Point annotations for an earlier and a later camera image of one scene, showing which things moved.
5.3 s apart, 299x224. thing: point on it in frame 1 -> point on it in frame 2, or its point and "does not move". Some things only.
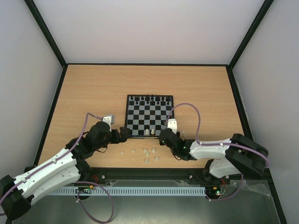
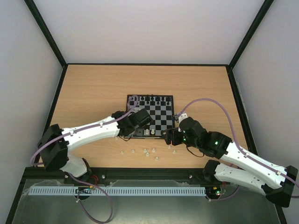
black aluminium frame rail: (100, 173) does not move
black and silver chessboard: (145, 115) does not move
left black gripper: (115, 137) -> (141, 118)
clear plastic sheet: (224, 202) does not move
